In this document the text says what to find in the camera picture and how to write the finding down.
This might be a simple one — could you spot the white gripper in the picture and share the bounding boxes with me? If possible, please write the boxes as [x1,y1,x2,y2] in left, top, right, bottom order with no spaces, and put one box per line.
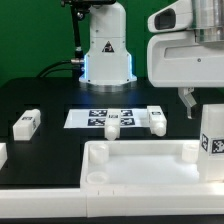
[147,31,224,119]

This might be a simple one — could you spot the white desk top tray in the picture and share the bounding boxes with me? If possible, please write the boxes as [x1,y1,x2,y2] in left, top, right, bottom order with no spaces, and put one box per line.
[80,140,224,194]

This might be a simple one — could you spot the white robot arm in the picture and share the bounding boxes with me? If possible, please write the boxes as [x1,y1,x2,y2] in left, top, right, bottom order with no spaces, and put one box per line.
[80,0,224,119]

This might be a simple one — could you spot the white marker sheet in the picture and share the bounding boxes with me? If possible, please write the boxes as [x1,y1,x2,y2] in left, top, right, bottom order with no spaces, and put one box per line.
[64,108,149,129]

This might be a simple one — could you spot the white left barrier block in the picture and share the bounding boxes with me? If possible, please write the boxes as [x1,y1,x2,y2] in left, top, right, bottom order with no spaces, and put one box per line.
[0,143,8,170]

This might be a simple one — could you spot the black cables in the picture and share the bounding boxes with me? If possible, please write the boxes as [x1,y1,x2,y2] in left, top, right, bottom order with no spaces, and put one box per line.
[36,59,84,78]

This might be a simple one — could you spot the white front barrier rail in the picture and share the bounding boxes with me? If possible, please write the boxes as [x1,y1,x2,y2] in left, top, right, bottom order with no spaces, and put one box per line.
[0,185,224,219]

